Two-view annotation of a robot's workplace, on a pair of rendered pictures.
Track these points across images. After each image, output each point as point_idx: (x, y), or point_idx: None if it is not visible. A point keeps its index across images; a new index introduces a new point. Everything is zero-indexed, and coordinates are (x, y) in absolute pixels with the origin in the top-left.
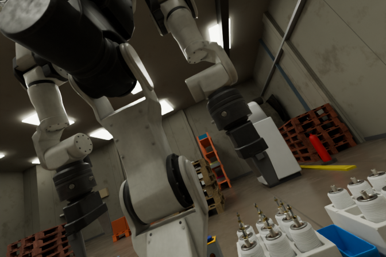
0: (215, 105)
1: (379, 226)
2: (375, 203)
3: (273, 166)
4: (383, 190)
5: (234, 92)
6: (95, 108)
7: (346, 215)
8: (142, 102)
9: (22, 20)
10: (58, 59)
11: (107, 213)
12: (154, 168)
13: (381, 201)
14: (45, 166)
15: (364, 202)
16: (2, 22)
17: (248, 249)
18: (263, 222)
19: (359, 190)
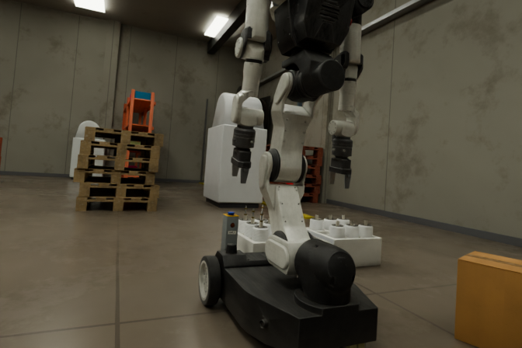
0: (342, 144)
1: (336, 239)
2: (341, 228)
3: (349, 182)
4: (346, 224)
5: (352, 143)
6: (283, 103)
7: (318, 233)
8: (308, 118)
9: (331, 82)
10: (317, 92)
11: None
12: (297, 156)
13: (343, 228)
14: (238, 120)
15: (335, 226)
16: (321, 74)
17: (262, 227)
18: (269, 218)
19: (329, 224)
